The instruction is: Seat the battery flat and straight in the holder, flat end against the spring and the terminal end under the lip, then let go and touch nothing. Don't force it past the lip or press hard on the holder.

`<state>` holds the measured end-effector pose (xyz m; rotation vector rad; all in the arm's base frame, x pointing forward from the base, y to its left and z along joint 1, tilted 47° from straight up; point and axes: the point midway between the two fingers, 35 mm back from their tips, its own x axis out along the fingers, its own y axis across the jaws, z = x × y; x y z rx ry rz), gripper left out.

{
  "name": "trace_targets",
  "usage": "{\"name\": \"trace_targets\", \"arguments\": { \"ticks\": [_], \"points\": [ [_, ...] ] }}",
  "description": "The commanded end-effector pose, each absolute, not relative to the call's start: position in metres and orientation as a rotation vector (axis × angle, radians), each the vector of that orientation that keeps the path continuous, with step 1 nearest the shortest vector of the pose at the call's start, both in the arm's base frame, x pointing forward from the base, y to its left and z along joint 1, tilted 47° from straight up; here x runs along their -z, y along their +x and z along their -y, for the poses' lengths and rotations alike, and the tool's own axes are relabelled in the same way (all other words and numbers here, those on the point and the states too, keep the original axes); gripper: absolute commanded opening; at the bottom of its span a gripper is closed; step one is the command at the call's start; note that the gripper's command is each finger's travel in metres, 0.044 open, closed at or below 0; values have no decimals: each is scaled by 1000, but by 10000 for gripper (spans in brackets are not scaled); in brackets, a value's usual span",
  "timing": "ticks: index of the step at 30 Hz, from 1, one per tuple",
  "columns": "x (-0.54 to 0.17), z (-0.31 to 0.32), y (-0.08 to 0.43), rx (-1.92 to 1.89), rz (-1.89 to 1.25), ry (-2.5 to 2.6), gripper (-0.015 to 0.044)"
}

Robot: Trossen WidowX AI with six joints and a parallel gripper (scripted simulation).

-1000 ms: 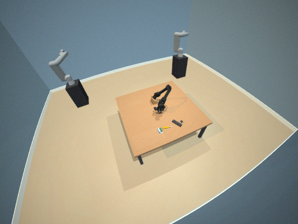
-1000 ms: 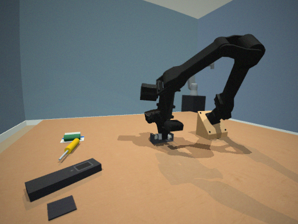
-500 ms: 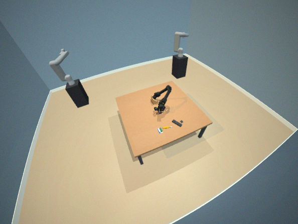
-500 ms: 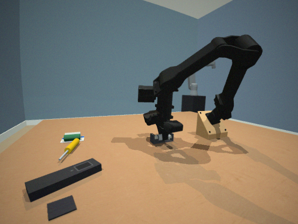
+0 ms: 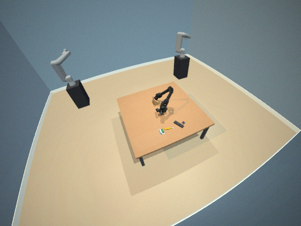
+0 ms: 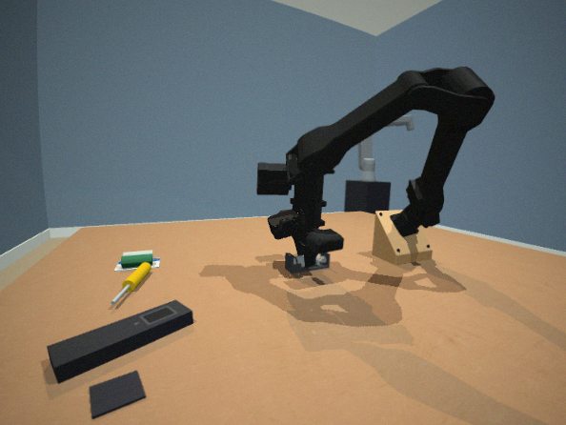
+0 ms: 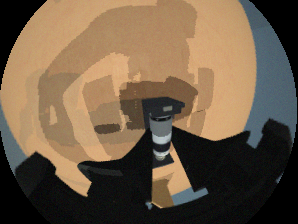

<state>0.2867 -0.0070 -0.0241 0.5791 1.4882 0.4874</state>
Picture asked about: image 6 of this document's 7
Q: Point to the yellow-handled screwdriver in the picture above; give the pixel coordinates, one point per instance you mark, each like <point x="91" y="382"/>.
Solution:
<point x="133" y="280"/>

